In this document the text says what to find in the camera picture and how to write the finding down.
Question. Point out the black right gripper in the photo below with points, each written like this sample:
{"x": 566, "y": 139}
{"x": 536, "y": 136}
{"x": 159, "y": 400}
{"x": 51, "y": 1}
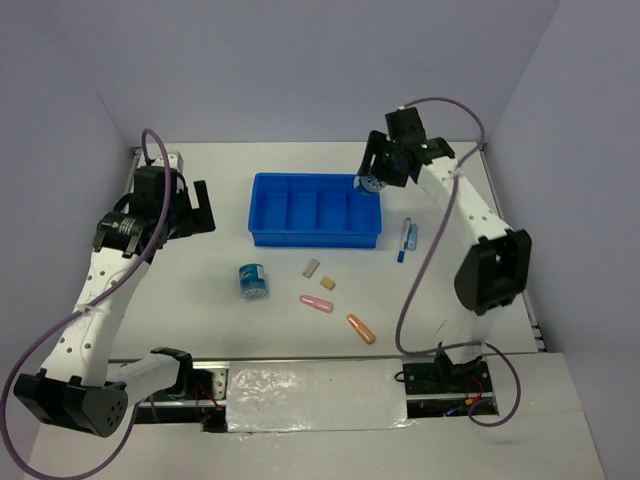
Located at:
{"x": 376, "y": 144}

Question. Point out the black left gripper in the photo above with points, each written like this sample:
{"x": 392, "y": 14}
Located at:
{"x": 199, "y": 220}

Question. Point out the blue jar patterned lid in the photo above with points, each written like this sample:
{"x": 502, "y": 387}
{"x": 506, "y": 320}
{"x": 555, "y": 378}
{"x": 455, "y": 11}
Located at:
{"x": 368, "y": 185}

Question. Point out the blue jar sideways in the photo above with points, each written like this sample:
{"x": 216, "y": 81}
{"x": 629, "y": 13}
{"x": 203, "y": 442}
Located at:
{"x": 253, "y": 281}

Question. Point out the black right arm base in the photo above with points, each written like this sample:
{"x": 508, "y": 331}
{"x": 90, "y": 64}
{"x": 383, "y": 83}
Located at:
{"x": 441, "y": 376}

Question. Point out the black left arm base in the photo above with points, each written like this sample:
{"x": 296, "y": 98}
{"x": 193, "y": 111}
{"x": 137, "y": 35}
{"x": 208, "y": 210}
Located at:
{"x": 204, "y": 398}

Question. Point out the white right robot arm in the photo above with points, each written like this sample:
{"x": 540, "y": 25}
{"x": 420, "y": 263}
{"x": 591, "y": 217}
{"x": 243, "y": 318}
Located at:
{"x": 495, "y": 266}

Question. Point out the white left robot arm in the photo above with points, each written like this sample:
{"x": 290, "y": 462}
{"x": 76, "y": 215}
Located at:
{"x": 75, "y": 388}

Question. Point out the blue compartment tray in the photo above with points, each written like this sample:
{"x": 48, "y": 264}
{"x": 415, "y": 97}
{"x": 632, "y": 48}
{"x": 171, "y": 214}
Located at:
{"x": 313, "y": 210}

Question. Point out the white blue pen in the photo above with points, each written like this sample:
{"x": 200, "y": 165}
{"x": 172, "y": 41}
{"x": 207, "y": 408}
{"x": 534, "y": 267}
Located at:
{"x": 403, "y": 240}

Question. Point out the grey eraser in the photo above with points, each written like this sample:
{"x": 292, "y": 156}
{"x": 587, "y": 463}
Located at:
{"x": 310, "y": 268}

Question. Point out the yellow eraser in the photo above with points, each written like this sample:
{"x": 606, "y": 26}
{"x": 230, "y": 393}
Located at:
{"x": 328, "y": 283}

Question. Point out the pink clear case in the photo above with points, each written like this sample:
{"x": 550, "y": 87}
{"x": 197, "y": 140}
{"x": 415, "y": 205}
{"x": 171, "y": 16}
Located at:
{"x": 316, "y": 303}

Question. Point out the orange clear case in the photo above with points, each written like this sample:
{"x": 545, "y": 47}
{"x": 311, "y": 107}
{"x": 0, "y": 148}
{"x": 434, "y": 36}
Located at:
{"x": 361, "y": 329}

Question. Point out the silver foil sheet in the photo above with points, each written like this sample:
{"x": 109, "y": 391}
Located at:
{"x": 311, "y": 396}

